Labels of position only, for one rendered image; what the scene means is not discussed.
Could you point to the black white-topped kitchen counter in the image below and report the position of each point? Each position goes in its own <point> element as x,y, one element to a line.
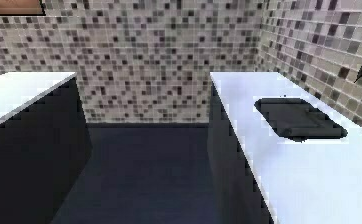
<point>305,173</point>
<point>39,143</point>

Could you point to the black sink basin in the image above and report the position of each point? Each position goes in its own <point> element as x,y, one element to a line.
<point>297,118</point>

